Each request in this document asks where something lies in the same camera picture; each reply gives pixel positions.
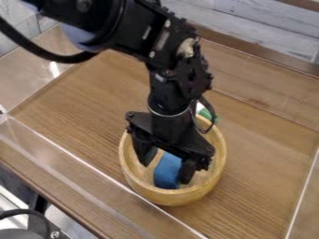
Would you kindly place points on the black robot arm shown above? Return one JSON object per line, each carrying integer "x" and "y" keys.
{"x": 144, "y": 30}

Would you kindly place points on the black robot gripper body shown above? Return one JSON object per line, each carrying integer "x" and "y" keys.
{"x": 177, "y": 134}

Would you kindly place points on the green white marker pen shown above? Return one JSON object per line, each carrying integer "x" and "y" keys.
{"x": 205, "y": 113}

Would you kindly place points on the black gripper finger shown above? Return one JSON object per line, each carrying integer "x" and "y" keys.
{"x": 144, "y": 146}
{"x": 187, "y": 171}

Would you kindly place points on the blue rectangular block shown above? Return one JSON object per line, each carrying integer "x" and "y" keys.
{"x": 166, "y": 173}

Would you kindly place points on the black metal table frame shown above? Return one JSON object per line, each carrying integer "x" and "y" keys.
{"x": 40, "y": 224}

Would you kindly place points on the brown wooden bowl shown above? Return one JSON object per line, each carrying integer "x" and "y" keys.
{"x": 139, "y": 176}

